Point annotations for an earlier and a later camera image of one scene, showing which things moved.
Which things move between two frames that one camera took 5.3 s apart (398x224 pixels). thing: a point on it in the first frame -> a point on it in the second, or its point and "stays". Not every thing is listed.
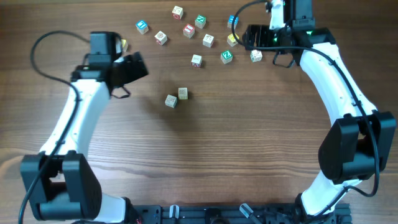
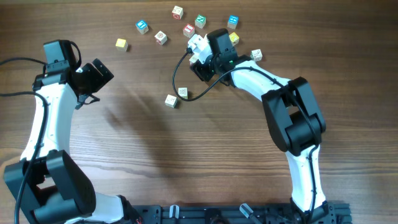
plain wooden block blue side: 170,101 stays
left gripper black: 138,68 -> 99,80
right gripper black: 262,33 -> 199,69
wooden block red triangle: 196,61 stays
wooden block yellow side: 183,93 stays
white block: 256,55 stays
